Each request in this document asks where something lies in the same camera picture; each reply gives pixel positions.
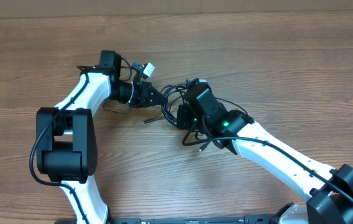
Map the black usb cable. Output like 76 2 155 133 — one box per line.
142 83 249 152

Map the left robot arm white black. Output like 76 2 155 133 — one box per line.
29 50 167 223

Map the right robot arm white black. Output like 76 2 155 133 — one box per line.
177 79 353 224

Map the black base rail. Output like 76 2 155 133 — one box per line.
105 215 280 224

